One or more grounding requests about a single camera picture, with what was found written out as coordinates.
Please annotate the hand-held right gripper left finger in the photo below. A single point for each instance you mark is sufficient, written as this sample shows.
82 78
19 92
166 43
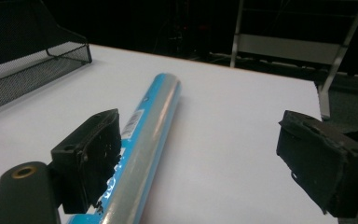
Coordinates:
84 161

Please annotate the black mesh tray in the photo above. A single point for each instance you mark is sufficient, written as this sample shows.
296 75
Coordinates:
21 56

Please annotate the grey metal stand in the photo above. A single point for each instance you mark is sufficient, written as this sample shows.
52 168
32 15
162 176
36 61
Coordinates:
295 46

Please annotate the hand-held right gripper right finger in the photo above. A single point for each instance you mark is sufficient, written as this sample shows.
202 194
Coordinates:
320 161

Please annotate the blue and silver roll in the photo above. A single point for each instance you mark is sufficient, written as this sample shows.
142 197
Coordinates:
143 149

